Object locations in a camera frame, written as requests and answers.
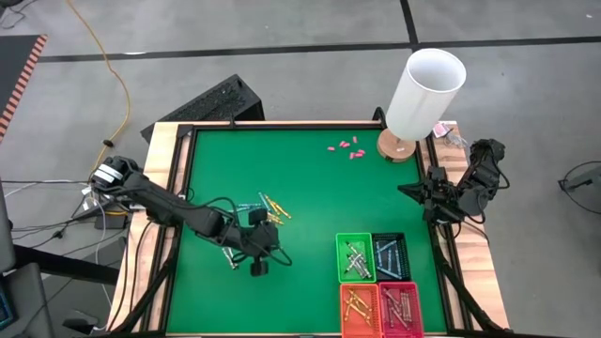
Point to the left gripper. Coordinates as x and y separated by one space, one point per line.
260 239

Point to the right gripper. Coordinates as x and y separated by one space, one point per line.
439 197

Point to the white crayon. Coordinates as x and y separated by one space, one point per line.
360 259
227 256
233 261
359 270
349 267
355 262
351 247

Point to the brown crayon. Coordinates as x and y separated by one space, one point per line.
404 305
399 315
410 307
392 297

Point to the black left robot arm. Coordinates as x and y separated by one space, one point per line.
164 202

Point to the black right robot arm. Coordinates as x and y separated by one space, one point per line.
488 159

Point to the black plastic basket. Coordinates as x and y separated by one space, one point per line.
392 236

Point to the clear plastic bag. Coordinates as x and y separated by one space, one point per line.
457 140

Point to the pink eraser packet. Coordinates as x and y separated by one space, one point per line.
442 129

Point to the green table mat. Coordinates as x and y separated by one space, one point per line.
305 178

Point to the wooden table side board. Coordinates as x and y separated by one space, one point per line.
469 253
157 150

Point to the green plastic basket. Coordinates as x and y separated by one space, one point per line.
343 277

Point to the white shade wooden base lamp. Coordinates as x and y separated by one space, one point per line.
422 94

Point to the orange plastic basket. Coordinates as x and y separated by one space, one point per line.
361 331

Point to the pink plastic basket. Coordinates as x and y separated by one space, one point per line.
399 332

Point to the black perforated case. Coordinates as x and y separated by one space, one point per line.
211 103

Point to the gray power strip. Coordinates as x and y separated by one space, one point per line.
94 209

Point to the black orange-striped floor mat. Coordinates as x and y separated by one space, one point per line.
14 61

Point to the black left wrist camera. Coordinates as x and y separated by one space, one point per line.
258 268

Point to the black aluminium table frame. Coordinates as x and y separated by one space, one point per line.
305 127

